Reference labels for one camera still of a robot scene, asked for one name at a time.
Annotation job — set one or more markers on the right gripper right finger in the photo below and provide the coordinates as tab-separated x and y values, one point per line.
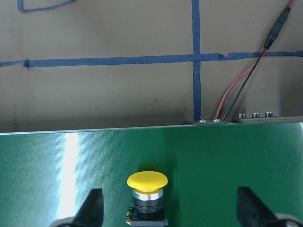
252	212

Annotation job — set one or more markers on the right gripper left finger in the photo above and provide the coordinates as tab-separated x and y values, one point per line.
90	214

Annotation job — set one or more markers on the yellow push button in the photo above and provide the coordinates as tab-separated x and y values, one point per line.
148	208

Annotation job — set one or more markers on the green conveyor belt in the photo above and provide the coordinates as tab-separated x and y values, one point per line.
46	176

